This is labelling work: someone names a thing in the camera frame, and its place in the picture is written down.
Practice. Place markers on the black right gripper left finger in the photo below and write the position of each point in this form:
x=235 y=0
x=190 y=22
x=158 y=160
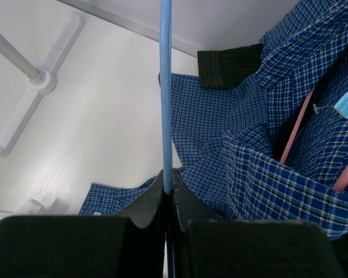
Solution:
x=129 y=243

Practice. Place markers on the white clothes rack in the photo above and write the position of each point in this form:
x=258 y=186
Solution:
x=40 y=81

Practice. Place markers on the black shirt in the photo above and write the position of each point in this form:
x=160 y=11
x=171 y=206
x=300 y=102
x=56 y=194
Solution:
x=227 y=69

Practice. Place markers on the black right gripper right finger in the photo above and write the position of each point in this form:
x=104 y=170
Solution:
x=207 y=245

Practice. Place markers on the pink hanger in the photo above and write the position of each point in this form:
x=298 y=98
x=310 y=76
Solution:
x=342 y=181

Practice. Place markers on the light blue hanger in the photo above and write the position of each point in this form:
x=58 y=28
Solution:
x=165 y=48

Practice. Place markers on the blue checked shirt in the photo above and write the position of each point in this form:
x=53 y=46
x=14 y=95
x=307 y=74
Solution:
x=230 y=142

